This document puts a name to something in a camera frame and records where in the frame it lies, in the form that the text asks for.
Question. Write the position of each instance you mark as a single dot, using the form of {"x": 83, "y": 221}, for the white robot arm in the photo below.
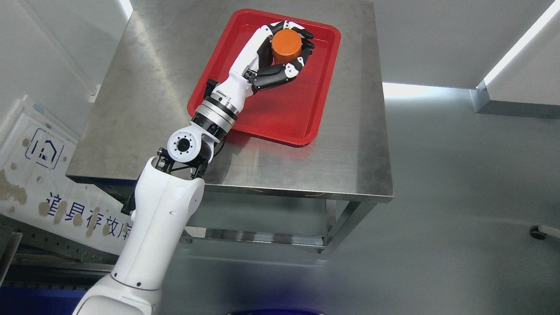
{"x": 164, "y": 203}

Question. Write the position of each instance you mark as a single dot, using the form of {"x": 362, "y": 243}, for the red plastic tray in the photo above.
{"x": 290, "y": 114}

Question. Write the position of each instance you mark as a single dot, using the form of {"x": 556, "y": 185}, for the stainless steel table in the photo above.
{"x": 160, "y": 58}

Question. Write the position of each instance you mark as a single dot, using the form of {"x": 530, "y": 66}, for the white printed sign board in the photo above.
{"x": 35, "y": 154}

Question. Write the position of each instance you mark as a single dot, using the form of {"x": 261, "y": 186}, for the orange cylindrical capacitor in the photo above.
{"x": 286, "y": 46}

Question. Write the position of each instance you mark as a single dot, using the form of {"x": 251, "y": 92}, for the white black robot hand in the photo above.
{"x": 254, "y": 70}

